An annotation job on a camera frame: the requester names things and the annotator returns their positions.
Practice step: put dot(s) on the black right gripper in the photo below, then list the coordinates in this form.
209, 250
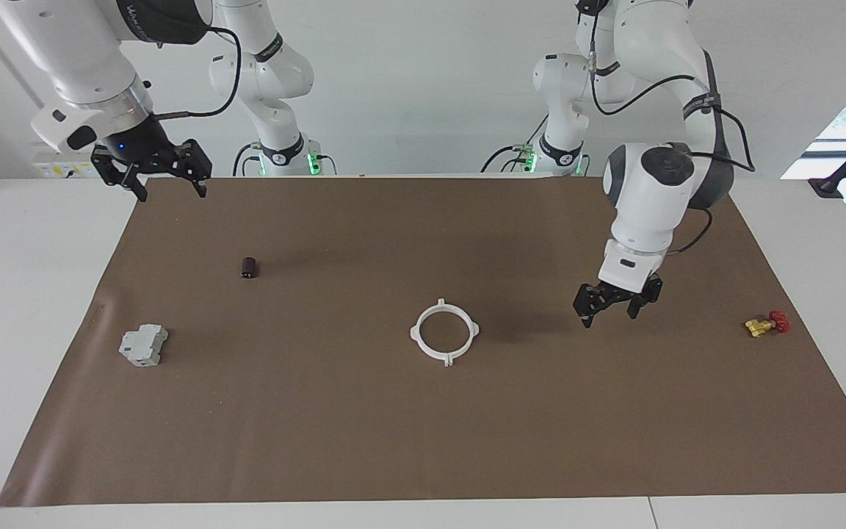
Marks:
140, 154

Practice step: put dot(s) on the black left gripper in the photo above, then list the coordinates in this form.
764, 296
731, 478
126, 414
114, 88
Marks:
614, 297

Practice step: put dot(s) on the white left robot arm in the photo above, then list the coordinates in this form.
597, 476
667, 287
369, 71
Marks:
647, 198

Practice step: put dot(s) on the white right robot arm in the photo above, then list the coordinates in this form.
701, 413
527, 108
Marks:
78, 51

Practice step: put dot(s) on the small black cylinder cap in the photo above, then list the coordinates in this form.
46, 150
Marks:
249, 268

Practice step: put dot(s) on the grey circuit breaker block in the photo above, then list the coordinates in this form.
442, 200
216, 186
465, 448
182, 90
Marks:
142, 345

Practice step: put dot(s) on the brown paper table mat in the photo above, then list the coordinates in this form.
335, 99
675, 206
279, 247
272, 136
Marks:
430, 426

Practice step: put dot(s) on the white wall socket box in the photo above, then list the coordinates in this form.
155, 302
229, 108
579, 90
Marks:
56, 169

